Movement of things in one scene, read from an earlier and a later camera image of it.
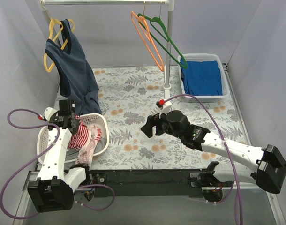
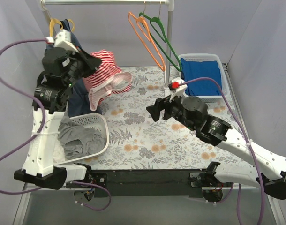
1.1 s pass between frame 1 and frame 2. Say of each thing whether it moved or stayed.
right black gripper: moved
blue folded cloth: stayed
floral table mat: stayed
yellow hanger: stayed
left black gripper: moved
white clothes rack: stayed
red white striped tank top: moved
